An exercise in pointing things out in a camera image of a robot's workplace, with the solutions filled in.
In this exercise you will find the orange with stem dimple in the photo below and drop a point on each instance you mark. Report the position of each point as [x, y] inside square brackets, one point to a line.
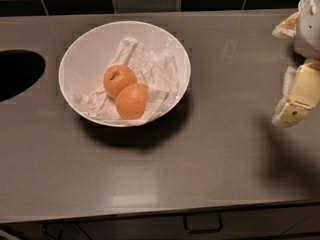
[116, 78]

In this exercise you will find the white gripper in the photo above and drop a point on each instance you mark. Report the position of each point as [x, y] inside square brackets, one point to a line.
[308, 34]

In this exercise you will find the white crumpled paper towel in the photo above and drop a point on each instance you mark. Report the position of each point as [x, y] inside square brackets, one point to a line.
[158, 71]

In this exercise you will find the black left drawer handle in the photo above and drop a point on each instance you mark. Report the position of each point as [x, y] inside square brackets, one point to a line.
[51, 235]

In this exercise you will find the white bowl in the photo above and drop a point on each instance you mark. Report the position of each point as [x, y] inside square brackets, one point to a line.
[86, 60]

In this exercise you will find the black drawer handle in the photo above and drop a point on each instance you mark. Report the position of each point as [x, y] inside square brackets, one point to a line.
[202, 224]
[51, 235]

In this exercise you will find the smooth orange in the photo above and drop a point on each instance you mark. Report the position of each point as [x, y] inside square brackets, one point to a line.
[131, 101]

